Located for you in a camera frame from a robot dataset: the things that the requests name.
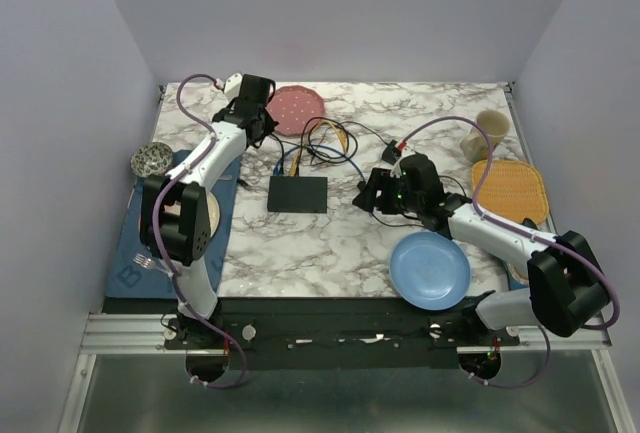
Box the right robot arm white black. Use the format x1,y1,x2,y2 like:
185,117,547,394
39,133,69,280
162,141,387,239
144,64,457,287
352,154,617,345

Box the metal fork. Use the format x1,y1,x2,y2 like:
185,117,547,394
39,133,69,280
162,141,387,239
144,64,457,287
133,253,166,273

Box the patterned small bowl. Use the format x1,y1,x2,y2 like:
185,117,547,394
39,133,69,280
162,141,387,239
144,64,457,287
130,142,174,179

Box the black network switch box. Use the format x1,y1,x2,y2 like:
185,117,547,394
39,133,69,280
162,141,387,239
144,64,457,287
267,176,328,214

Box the yellow ethernet cable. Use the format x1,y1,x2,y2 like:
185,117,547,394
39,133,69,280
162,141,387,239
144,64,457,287
287,118,349,176

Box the blue plastic plate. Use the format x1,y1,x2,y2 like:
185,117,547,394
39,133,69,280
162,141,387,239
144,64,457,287
389,231,472,311

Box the cream ceramic mug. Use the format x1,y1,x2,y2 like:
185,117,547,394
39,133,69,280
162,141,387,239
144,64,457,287
459,110,510,164

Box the yellow woven mat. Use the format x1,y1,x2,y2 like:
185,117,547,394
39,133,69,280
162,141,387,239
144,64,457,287
478,160,549,225

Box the blue star-shaped dish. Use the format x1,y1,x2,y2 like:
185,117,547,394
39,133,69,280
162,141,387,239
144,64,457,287
500,259,529,291

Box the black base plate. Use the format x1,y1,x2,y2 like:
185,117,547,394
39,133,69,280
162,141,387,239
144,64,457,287
101,297,526,376

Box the pink cream plate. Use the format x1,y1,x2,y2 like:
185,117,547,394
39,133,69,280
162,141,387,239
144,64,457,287
207,192,221,238

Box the pink dotted plate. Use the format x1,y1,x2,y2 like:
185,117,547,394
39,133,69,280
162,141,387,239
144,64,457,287
267,85,326,137

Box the aluminium mounting rail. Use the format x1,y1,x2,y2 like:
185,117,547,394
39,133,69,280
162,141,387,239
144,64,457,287
80,314,611,355

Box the blue ethernet cable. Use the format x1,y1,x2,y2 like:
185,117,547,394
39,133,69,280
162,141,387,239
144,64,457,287
272,143,367,189

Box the black power cable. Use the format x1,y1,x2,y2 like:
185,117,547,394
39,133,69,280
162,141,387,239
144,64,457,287
236,117,474,232

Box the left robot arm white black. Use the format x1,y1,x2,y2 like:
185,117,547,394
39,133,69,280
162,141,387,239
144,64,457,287
139,73,277,348

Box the blue fabric placemat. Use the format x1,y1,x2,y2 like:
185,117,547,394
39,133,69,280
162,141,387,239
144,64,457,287
106,159,241,299

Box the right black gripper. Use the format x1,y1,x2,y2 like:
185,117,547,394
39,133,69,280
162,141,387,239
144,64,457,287
351,167,423,215

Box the black power adapter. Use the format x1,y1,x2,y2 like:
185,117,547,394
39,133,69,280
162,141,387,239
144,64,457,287
381,140,402,165

